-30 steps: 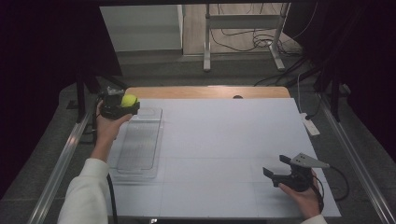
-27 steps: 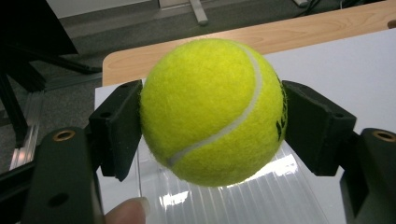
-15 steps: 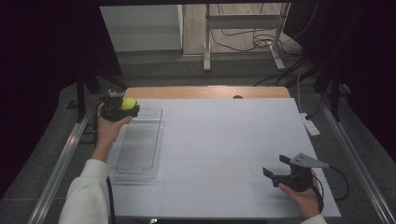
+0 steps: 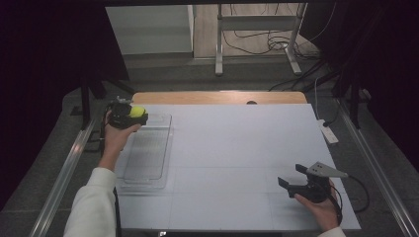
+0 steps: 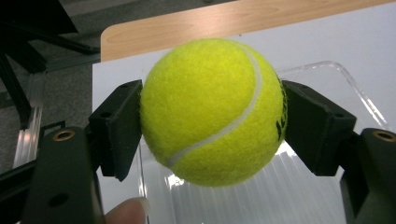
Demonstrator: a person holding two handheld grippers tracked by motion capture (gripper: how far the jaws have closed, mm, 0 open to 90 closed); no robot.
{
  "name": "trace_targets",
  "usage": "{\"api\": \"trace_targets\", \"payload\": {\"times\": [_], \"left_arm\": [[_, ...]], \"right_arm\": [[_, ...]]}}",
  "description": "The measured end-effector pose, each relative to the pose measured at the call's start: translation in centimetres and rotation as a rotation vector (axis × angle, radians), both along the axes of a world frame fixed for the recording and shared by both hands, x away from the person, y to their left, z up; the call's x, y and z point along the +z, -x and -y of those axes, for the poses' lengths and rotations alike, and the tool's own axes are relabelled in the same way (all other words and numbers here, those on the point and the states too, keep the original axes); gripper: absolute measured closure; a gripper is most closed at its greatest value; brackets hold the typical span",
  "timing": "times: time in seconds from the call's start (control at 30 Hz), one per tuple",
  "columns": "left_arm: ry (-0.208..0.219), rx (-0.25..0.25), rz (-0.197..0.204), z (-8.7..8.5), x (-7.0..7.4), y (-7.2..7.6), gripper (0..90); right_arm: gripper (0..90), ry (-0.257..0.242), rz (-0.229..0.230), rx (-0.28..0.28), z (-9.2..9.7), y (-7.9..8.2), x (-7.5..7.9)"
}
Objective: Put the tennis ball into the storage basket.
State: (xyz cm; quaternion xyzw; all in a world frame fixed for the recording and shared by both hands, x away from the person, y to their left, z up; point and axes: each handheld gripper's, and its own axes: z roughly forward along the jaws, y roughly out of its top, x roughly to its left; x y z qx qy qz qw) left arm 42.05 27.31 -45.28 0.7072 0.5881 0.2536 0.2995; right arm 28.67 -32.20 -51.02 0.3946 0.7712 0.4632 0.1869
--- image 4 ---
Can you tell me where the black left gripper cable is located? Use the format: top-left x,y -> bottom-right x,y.
99,112 -> 124,237

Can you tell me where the white cabinet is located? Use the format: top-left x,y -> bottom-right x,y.
105,4 -> 196,55

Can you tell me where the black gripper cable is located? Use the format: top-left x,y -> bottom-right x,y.
329,175 -> 371,227
99,112 -> 124,237

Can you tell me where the white power strip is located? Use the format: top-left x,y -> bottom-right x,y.
317,118 -> 340,145

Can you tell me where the thin white cable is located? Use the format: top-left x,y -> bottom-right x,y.
313,77 -> 323,121

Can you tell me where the clear plastic container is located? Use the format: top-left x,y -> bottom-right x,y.
116,113 -> 174,192

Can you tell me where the white desk frame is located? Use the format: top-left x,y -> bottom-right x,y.
214,3 -> 308,77

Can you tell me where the white table board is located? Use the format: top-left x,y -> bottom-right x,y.
115,103 -> 362,231

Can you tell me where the person's right hand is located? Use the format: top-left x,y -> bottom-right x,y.
293,182 -> 341,233

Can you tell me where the tangle of black floor cables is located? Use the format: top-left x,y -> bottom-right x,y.
222,3 -> 322,61

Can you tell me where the black metal stand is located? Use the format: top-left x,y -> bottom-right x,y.
70,73 -> 136,130
330,73 -> 364,130

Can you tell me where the metal floor rail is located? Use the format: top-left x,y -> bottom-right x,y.
29,118 -> 97,237
335,98 -> 419,237

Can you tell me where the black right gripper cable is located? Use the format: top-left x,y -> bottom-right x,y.
329,175 -> 371,227

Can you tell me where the yellow tennis ball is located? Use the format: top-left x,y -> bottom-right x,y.
128,105 -> 147,119

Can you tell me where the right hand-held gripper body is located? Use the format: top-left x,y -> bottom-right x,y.
289,161 -> 350,203

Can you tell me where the black floor bracket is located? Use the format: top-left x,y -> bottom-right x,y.
83,129 -> 108,154

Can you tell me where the person's left hand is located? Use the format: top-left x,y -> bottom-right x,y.
103,113 -> 142,156

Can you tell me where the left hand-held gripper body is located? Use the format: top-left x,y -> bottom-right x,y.
107,96 -> 136,130

